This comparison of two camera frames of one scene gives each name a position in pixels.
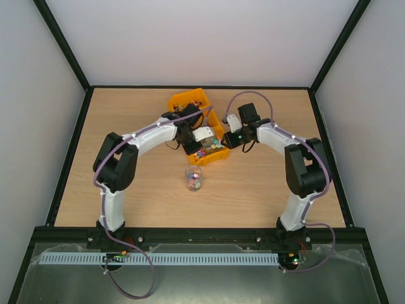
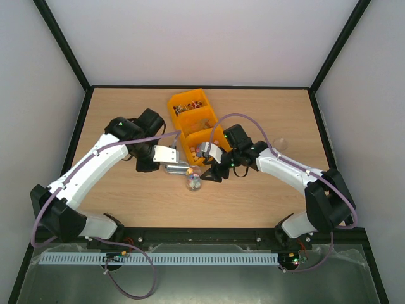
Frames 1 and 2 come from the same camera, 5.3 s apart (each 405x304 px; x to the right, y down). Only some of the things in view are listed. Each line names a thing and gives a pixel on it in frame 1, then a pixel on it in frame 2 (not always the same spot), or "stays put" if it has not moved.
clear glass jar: (193, 175) stays put
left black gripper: (190, 149) → (143, 167)
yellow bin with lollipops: (186, 97) stays put
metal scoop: (207, 142) → (178, 169)
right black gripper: (228, 139) → (222, 164)
